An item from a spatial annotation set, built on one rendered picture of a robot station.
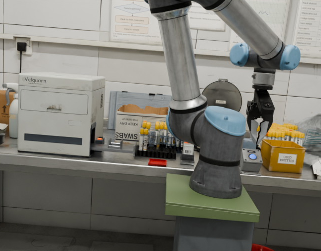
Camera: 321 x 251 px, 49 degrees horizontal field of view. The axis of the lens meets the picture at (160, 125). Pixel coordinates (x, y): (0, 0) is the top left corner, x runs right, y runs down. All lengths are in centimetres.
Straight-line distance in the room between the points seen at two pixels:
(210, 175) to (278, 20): 122
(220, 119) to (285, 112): 113
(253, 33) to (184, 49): 19
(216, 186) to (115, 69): 114
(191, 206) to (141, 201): 120
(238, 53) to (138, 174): 56
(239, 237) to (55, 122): 77
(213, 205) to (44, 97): 76
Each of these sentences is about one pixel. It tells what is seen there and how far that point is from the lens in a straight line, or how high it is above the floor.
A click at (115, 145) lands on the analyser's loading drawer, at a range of 141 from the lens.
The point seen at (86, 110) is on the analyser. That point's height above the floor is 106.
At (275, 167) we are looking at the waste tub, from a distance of 143.
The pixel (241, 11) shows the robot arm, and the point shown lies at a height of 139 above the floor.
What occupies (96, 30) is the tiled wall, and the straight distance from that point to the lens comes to 197.
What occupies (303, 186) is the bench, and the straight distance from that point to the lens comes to 141.
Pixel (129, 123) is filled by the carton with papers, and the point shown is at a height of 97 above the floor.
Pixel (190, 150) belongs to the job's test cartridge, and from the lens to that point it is 137.
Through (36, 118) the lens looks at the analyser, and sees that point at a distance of 139.
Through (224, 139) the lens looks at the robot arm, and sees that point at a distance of 95.
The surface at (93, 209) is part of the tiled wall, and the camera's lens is 214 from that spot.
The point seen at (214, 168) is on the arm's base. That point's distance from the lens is 97.
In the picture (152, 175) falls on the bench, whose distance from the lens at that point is 131.
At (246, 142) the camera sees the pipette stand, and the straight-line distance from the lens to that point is 146.
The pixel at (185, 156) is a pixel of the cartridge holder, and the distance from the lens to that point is 137.
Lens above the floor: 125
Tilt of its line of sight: 10 degrees down
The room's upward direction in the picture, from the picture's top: 5 degrees clockwise
